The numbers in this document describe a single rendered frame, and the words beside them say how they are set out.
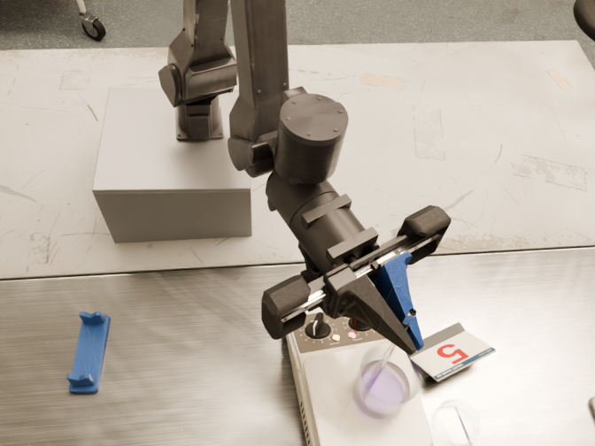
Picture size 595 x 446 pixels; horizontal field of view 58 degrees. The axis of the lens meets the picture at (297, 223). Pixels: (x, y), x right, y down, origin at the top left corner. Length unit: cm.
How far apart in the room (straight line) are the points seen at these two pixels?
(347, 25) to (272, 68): 220
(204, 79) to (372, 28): 208
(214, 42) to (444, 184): 44
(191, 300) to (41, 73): 54
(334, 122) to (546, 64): 80
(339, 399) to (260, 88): 34
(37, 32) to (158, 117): 200
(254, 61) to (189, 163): 27
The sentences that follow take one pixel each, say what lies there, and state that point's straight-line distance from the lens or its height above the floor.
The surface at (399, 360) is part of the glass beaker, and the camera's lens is 59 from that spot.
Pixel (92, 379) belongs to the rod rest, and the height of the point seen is 92.
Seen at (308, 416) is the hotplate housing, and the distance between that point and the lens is 63.
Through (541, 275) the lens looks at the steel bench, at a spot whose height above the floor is 90.
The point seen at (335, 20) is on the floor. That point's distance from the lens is 272.
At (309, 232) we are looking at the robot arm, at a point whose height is 117.
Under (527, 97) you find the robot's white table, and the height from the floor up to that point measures 90.
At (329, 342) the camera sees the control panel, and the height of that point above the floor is 96.
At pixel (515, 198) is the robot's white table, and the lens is 93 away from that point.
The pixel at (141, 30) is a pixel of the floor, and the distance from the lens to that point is 267.
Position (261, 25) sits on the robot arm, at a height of 129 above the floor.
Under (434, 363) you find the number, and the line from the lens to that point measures 72.
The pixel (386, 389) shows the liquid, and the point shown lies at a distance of 60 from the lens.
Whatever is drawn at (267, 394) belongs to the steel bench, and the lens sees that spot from 70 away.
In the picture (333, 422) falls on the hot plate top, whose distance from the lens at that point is 61.
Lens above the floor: 158
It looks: 56 degrees down
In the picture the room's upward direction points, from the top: 6 degrees clockwise
